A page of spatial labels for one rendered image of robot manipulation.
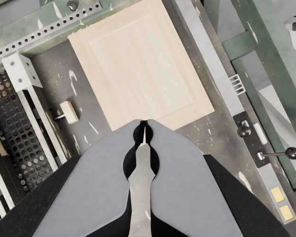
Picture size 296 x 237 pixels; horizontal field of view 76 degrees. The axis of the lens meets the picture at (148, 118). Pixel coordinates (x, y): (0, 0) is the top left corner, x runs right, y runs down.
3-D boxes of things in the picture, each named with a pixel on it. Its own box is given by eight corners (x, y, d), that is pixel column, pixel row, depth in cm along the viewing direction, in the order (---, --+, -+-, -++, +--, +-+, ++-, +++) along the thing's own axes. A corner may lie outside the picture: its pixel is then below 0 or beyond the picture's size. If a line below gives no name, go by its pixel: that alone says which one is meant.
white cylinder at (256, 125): (264, 141, 71) (254, 122, 71) (269, 142, 68) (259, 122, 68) (257, 144, 71) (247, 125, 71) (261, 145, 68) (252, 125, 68)
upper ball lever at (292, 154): (257, 148, 68) (299, 144, 56) (261, 157, 68) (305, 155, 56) (251, 153, 66) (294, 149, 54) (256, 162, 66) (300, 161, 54)
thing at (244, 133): (247, 116, 66) (247, 125, 55) (253, 126, 66) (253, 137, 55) (237, 120, 68) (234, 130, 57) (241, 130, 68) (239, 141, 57)
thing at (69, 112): (70, 101, 72) (66, 100, 69) (79, 120, 72) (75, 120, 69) (63, 104, 72) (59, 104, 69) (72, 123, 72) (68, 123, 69)
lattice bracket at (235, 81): (234, 75, 72) (237, 73, 69) (242, 92, 71) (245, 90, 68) (224, 80, 72) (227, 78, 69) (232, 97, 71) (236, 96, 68)
